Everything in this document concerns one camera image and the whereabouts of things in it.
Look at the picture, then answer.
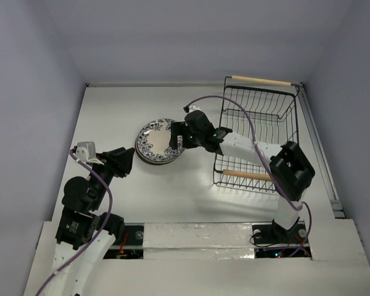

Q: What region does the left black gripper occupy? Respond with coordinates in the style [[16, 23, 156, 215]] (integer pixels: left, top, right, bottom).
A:
[[90, 146, 134, 208]]

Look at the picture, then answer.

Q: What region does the dark teal blossom plate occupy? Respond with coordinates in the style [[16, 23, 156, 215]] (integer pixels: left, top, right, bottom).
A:
[[136, 151, 178, 166]]

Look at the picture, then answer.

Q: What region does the grey tree pattern plate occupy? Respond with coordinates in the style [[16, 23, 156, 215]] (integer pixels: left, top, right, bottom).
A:
[[135, 118, 184, 152]]

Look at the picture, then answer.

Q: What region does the red and teal plate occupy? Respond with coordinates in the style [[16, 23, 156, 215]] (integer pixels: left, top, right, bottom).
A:
[[136, 146, 185, 165]]

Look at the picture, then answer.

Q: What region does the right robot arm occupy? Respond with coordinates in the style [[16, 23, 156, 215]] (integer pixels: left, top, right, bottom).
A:
[[169, 110, 315, 242]]

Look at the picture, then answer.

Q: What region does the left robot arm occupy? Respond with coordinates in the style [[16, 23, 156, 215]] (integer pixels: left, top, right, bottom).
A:
[[43, 142, 135, 295]]

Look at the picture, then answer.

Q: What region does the silver foil strip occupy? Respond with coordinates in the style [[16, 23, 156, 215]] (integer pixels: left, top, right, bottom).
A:
[[142, 223, 255, 260]]

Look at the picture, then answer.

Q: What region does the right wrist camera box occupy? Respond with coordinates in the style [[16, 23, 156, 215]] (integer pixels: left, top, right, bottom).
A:
[[183, 105, 202, 113]]

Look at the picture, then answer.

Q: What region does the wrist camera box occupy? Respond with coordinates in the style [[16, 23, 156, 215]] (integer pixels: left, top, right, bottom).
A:
[[183, 105, 202, 113], [75, 142, 97, 163]]

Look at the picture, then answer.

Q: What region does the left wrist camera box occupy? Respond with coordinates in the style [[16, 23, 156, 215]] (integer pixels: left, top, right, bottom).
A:
[[75, 142, 97, 163]]

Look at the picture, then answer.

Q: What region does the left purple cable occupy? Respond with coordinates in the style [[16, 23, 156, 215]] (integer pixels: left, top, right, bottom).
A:
[[33, 148, 114, 296]]

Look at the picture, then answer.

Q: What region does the black wire dish rack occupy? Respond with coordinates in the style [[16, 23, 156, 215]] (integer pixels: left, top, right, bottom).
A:
[[213, 76, 299, 193]]

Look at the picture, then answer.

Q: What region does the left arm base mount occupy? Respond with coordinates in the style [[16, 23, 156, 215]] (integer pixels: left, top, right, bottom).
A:
[[104, 224, 144, 260]]

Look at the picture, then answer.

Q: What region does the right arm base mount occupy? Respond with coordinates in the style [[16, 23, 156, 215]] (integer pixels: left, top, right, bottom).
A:
[[249, 223, 312, 258]]

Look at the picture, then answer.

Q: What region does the aluminium rail right side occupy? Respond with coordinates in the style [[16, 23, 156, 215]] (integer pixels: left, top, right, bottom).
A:
[[297, 83, 347, 219]]

